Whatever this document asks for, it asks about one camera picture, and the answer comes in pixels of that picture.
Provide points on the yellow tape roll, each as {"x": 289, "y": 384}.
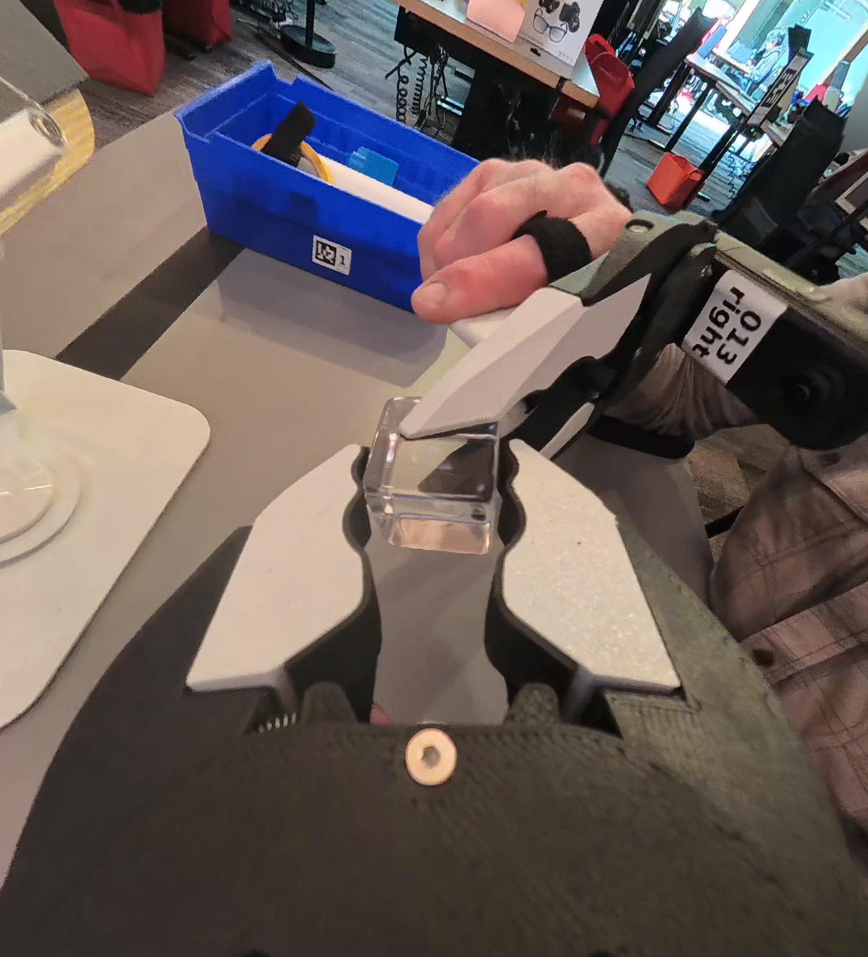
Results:
{"x": 314, "y": 161}

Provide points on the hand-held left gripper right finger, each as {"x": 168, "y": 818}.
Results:
{"x": 583, "y": 598}

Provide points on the white display stand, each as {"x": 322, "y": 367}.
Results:
{"x": 67, "y": 486}

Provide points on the clear acrylic cube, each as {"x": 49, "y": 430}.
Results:
{"x": 434, "y": 493}

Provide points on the white paper roll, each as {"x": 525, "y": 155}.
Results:
{"x": 378, "y": 193}

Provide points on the wooden top work table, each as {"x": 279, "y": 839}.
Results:
{"x": 576, "y": 86}

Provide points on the white printed box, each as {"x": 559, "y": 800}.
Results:
{"x": 557, "y": 26}

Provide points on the person's plaid shirt torso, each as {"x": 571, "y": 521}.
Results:
{"x": 837, "y": 598}

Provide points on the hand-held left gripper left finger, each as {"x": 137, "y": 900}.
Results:
{"x": 284, "y": 598}

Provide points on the person's right hand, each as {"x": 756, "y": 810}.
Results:
{"x": 493, "y": 232}

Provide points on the orange storage bin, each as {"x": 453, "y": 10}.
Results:
{"x": 673, "y": 179}

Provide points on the light blue plastic piece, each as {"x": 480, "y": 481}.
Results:
{"x": 374, "y": 166}

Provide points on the black pole stand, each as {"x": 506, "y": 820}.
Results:
{"x": 306, "y": 45}

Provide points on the blue plastic bin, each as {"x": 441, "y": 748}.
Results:
{"x": 269, "y": 202}

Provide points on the pink mannequin head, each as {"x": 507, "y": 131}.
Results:
{"x": 490, "y": 15}

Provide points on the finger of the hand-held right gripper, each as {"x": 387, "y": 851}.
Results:
{"x": 572, "y": 430}
{"x": 523, "y": 351}

